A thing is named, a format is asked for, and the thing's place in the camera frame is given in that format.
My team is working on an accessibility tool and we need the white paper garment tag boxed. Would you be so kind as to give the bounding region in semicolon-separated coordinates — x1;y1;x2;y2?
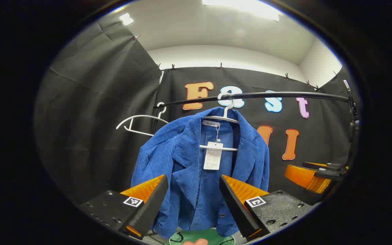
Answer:
203;142;224;170

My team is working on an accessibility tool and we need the green laundry hamper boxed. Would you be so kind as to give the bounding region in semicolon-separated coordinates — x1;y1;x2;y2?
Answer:
165;228;237;245

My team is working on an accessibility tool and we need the row of small cloth clips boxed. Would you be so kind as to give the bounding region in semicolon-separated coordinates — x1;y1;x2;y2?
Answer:
133;33;339;92

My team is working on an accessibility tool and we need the blue corduroy jacket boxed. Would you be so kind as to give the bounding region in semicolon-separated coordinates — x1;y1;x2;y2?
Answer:
130;107;270;239

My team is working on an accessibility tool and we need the long ceiling light panel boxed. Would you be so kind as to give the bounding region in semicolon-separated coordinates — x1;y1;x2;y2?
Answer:
202;0;281;21

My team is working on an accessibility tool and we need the white plastic clothes hanger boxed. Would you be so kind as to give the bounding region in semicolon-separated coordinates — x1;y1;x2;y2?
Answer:
116;102;169;136
199;93;241;152

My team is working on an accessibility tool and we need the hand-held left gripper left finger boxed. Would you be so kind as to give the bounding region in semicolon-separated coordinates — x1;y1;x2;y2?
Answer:
78;175;169;240

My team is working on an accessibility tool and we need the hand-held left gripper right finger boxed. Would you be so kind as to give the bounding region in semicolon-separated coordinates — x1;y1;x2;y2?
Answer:
218;175;314;242

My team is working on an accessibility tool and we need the black clothes rack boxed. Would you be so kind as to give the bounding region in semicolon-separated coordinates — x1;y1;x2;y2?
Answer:
153;79;354;109

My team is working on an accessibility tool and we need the black backdrop cloth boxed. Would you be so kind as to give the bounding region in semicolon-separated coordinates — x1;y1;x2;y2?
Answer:
34;15;361;235

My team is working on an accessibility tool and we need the small ceiling light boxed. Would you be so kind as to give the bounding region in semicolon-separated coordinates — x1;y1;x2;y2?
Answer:
119;13;134;26

